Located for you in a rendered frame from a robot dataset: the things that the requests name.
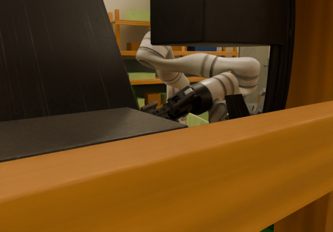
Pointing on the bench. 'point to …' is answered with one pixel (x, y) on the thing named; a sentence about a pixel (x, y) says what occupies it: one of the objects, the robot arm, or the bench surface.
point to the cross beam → (177, 178)
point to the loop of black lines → (273, 70)
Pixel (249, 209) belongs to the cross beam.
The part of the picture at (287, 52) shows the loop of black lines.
